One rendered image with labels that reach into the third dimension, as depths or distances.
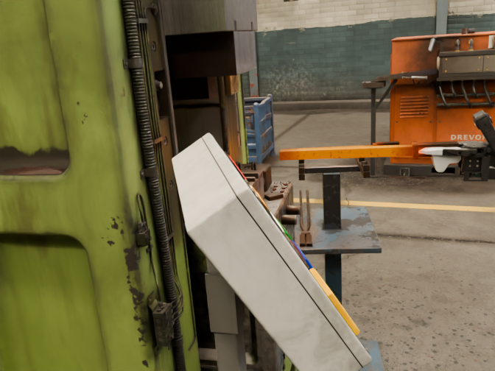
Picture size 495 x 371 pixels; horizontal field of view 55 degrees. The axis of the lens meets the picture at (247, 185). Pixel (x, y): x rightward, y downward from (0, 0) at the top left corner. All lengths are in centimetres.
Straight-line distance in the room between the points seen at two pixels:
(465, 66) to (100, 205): 392
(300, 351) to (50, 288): 70
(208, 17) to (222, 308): 61
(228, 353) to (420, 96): 410
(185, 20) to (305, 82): 795
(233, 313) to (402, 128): 413
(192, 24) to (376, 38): 775
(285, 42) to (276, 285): 856
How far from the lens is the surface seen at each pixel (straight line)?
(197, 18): 107
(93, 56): 88
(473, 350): 239
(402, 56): 469
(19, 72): 104
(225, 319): 74
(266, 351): 131
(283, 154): 123
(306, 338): 59
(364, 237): 173
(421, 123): 474
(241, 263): 52
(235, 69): 110
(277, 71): 911
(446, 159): 122
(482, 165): 122
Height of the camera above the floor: 135
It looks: 17 degrees down
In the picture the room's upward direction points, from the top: 4 degrees counter-clockwise
